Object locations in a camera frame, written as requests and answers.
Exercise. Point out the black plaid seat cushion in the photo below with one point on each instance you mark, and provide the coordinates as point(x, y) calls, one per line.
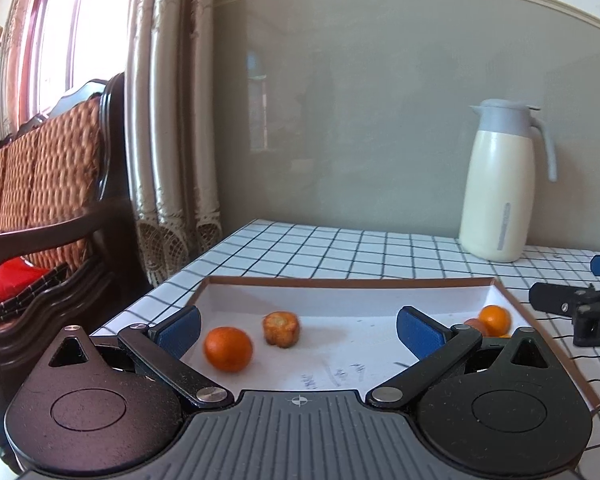
point(35, 297)

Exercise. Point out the beige lace curtain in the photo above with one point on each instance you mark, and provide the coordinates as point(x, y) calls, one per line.
point(170, 110)

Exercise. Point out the white cardboard tray brown edge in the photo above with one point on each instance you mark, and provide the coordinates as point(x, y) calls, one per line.
point(350, 335)

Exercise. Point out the cream thermos jug grey lid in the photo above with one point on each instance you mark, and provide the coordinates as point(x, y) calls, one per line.
point(495, 195)

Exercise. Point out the white black checkered tablecloth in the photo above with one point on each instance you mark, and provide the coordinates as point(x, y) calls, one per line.
point(330, 250)

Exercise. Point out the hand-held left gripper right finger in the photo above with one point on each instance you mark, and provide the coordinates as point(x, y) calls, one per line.
point(420, 332)

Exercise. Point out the woven rattan sofa cushion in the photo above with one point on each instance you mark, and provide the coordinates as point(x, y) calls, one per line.
point(55, 175)

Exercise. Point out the orange kumquat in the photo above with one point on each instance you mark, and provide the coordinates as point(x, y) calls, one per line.
point(228, 349)
point(495, 319)

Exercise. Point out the dark wooden wicker sofa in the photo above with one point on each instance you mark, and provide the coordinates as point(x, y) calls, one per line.
point(115, 170)

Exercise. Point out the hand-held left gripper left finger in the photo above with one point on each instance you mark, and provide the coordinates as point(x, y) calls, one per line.
point(180, 332)

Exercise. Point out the red plastic bag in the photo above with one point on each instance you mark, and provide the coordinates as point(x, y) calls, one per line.
point(15, 277)

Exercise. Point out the red framed window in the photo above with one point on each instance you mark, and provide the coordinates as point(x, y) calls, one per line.
point(65, 35)

